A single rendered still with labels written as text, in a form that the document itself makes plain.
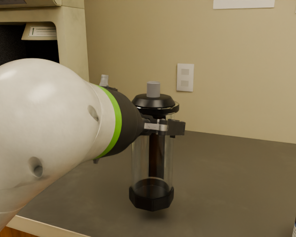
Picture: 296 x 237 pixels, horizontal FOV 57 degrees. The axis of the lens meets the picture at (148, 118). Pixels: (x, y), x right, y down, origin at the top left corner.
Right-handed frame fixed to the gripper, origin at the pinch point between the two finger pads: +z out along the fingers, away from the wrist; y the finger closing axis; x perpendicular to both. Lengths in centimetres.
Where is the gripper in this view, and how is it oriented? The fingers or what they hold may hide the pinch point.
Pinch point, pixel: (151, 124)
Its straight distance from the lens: 57.8
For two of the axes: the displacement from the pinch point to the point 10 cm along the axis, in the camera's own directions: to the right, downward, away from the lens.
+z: 3.2, 0.3, 9.5
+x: -1.1, 9.9, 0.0
